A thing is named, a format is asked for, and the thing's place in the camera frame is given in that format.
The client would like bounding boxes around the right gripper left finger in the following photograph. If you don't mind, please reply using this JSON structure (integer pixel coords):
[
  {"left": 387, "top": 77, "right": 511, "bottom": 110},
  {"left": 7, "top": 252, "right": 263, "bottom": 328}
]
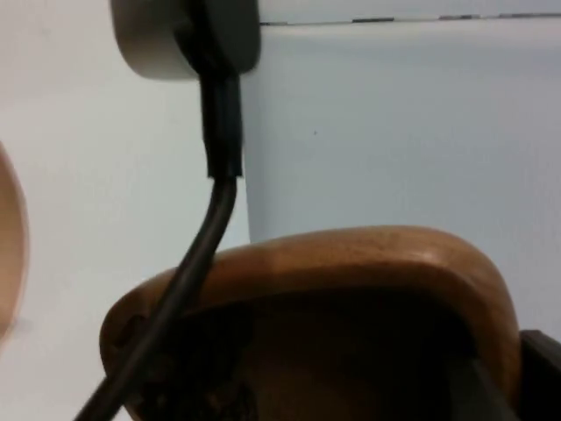
[{"left": 449, "top": 353, "right": 522, "bottom": 421}]

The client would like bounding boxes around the dark wooden cup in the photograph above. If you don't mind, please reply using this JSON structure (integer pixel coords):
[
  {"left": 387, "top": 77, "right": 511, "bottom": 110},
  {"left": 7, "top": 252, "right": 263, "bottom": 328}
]
[{"left": 98, "top": 225, "right": 522, "bottom": 421}]

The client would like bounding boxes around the pale wooden bowl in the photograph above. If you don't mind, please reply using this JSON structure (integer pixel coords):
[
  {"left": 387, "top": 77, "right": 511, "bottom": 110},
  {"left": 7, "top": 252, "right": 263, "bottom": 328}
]
[{"left": 0, "top": 139, "right": 31, "bottom": 344}]

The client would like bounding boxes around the black cable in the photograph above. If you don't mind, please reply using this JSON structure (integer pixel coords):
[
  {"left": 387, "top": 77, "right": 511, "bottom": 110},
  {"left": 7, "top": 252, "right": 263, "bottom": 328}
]
[{"left": 72, "top": 0, "right": 245, "bottom": 421}]

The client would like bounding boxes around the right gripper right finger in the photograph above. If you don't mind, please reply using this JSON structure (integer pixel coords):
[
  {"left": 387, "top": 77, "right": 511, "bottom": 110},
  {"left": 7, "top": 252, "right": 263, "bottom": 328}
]
[{"left": 518, "top": 328, "right": 561, "bottom": 421}]

